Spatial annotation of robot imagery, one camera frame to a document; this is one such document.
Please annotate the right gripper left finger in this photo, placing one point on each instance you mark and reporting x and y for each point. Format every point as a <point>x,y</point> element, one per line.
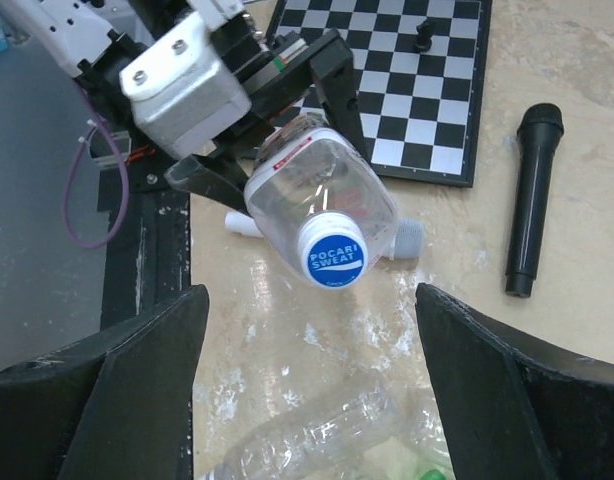
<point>114,405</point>

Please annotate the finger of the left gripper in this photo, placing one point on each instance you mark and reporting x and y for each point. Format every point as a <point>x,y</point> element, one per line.
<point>333,74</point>
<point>218,179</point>

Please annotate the clear Pocari Sweat bottle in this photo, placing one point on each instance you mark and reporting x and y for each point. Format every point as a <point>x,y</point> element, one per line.
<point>305,168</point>

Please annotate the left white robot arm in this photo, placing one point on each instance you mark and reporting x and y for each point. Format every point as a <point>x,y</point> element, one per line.
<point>72,31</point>

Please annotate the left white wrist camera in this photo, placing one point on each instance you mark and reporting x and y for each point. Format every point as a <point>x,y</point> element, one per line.
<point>181,92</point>

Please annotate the black microphone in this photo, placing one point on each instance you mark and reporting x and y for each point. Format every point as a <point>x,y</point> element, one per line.
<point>538,137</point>

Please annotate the green plastic bottle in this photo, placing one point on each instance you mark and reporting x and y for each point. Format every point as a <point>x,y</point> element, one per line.
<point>432,474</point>

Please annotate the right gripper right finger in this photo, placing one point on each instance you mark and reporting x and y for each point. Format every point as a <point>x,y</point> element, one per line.
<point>514,406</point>

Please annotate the blue Pocari Sweat cap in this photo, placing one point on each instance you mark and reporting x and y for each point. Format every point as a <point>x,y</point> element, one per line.
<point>332,250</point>

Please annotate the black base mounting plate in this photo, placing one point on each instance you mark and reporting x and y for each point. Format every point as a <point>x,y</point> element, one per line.
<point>148,260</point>

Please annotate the black white chessboard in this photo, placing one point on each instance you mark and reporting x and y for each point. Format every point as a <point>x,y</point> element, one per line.
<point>420,112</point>

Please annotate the black chess piece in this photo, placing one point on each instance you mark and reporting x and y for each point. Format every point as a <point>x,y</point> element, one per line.
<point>424,36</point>

